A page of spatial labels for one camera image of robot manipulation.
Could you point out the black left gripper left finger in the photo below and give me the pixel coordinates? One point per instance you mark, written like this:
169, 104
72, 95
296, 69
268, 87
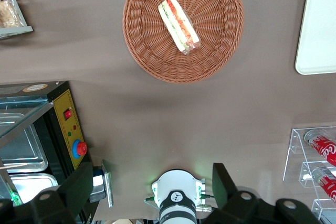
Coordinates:
65, 203

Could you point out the steel pan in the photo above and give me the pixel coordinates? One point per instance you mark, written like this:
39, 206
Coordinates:
31, 187
23, 150

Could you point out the grey metal tray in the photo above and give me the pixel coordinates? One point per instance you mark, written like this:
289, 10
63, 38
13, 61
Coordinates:
15, 31

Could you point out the clear cracker snack bag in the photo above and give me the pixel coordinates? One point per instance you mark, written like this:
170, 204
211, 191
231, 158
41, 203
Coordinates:
9, 14

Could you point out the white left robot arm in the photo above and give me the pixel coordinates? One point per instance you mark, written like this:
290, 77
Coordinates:
174, 182

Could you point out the clear acrylic bottle rack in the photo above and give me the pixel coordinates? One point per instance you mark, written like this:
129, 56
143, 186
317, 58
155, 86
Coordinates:
296, 161

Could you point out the black food warmer appliance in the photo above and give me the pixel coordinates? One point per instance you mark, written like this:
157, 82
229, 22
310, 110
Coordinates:
65, 119

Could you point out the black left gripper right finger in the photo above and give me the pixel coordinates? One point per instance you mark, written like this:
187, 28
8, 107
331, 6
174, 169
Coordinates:
236, 208

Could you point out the red cola bottle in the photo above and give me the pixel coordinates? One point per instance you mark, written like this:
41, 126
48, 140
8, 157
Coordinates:
321, 149
325, 184

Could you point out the cream plastic tray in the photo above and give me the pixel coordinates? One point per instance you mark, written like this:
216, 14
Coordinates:
320, 30

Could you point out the sandwich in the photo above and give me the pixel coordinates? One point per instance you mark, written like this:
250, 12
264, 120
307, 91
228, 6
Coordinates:
178, 23

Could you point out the brown wicker basket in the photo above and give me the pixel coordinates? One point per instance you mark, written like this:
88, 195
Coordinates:
215, 37

